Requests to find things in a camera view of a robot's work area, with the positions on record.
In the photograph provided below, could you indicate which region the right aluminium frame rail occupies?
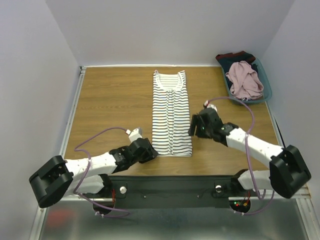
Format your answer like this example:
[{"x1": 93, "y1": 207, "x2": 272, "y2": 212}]
[{"x1": 265, "y1": 102, "x2": 320, "y2": 240}]

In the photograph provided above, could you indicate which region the purple cable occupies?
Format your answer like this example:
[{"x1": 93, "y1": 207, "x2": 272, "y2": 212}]
[
  {"x1": 206, "y1": 96, "x2": 276, "y2": 216},
  {"x1": 73, "y1": 127, "x2": 131, "y2": 218}
]

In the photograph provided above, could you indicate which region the pink tank top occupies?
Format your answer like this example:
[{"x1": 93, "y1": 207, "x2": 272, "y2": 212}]
[{"x1": 225, "y1": 61, "x2": 264, "y2": 100}]

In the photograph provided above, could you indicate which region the dark navy maroon garment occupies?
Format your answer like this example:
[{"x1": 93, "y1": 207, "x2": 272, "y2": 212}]
[{"x1": 215, "y1": 51, "x2": 256, "y2": 73}]

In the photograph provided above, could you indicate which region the front aluminium frame rail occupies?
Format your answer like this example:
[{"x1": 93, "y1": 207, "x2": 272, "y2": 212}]
[{"x1": 39, "y1": 177, "x2": 311, "y2": 201}]

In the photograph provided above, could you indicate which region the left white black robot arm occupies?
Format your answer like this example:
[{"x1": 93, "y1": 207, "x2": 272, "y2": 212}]
[{"x1": 29, "y1": 138, "x2": 159, "y2": 208}]

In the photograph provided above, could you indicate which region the left aluminium frame rail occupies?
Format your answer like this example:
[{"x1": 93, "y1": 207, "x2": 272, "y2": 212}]
[{"x1": 29, "y1": 66, "x2": 87, "y2": 240}]

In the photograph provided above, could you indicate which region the black white striped tank top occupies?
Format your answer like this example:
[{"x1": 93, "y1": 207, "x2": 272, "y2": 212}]
[{"x1": 151, "y1": 70, "x2": 193, "y2": 157}]

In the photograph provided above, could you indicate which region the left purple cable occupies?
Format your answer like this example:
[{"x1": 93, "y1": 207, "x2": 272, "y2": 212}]
[{"x1": 73, "y1": 127, "x2": 131, "y2": 218}]

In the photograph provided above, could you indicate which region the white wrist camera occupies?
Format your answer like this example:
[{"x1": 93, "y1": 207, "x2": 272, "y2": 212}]
[
  {"x1": 125, "y1": 127, "x2": 143, "y2": 143},
  {"x1": 203, "y1": 100, "x2": 218, "y2": 113}
]

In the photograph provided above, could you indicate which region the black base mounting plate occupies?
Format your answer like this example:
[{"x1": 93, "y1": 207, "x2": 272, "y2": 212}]
[{"x1": 82, "y1": 174, "x2": 261, "y2": 210}]

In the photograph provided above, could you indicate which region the aluminium frame rail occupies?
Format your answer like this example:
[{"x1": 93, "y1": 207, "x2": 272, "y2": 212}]
[
  {"x1": 265, "y1": 102, "x2": 320, "y2": 240},
  {"x1": 29, "y1": 66, "x2": 87, "y2": 240},
  {"x1": 39, "y1": 177, "x2": 311, "y2": 201}
]

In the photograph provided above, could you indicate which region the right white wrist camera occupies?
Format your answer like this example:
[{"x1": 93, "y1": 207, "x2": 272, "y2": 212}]
[{"x1": 203, "y1": 100, "x2": 218, "y2": 113}]

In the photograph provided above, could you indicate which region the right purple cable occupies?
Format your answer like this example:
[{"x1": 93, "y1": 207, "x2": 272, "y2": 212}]
[{"x1": 206, "y1": 96, "x2": 276, "y2": 216}]

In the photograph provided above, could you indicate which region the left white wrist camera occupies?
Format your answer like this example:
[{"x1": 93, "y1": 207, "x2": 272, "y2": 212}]
[{"x1": 125, "y1": 127, "x2": 143, "y2": 143}]

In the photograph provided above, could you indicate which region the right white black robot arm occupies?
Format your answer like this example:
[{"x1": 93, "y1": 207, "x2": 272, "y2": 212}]
[{"x1": 188, "y1": 107, "x2": 312, "y2": 199}]

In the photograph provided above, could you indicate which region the teal plastic basket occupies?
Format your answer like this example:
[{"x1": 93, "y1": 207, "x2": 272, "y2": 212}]
[{"x1": 221, "y1": 58, "x2": 273, "y2": 105}]

